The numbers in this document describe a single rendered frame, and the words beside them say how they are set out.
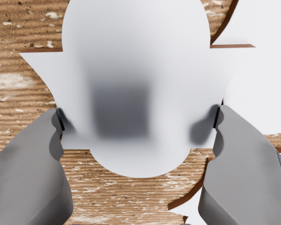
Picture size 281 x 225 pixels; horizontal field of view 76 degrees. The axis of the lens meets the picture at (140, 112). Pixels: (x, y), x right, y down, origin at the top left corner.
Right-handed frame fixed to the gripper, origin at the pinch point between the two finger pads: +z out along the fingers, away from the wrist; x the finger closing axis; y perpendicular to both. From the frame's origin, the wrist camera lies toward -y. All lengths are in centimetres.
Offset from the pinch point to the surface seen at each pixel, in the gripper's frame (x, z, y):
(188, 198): 4.6, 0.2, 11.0
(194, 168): 4.9, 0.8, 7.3
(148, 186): 0.6, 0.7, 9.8
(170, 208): 2.9, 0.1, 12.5
